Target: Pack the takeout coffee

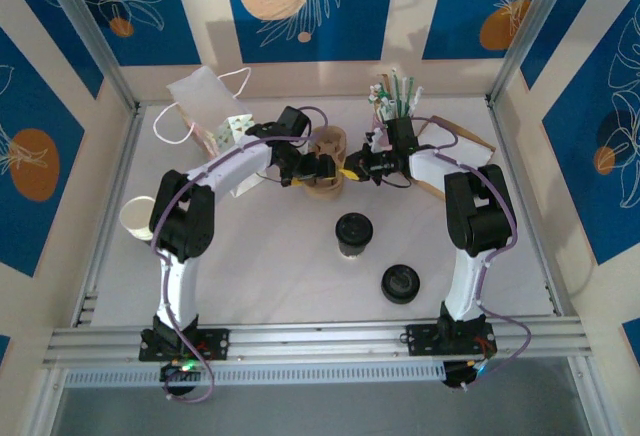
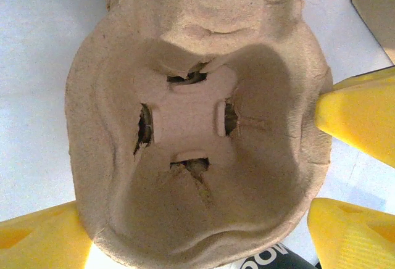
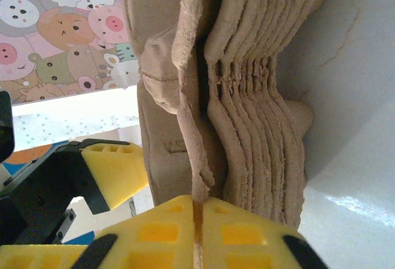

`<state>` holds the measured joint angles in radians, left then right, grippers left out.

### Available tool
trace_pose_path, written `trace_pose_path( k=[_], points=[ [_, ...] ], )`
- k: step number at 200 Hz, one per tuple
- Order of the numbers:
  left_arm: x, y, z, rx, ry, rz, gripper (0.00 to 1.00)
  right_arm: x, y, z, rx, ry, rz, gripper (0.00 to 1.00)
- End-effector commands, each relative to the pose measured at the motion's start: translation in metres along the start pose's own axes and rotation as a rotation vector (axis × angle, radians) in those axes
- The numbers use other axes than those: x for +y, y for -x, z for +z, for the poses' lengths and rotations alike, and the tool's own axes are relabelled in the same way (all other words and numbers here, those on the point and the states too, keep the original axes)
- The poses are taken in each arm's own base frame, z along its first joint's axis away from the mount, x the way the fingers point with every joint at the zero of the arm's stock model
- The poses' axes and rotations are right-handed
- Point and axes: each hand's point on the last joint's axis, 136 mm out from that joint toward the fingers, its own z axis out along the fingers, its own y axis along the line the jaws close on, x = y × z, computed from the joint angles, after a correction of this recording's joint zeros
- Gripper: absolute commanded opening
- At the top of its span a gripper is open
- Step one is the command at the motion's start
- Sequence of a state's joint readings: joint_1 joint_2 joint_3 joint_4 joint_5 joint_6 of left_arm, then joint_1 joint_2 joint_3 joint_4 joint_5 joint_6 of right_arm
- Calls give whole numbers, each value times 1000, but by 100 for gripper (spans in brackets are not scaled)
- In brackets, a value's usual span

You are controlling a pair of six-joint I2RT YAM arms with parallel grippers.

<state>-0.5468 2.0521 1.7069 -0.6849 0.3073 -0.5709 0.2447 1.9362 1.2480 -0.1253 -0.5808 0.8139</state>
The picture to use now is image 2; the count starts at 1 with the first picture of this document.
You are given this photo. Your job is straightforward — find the paper coffee cup dark sleeve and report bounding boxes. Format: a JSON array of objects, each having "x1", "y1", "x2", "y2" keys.
[{"x1": 236, "y1": 241, "x2": 320, "y2": 269}]

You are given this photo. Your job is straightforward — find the brown pulp cup carrier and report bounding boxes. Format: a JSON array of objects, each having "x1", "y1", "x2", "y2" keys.
[{"x1": 63, "y1": 0, "x2": 335, "y2": 268}]

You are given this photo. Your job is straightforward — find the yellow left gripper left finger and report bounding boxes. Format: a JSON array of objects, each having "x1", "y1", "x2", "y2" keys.
[{"x1": 0, "y1": 200, "x2": 94, "y2": 269}]

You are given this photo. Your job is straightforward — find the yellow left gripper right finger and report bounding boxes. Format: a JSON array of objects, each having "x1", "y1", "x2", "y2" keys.
[{"x1": 307, "y1": 197, "x2": 395, "y2": 269}]

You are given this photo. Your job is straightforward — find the cardboard napkin tray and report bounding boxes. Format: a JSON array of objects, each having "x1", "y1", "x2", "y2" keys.
[{"x1": 349, "y1": 0, "x2": 395, "y2": 66}]

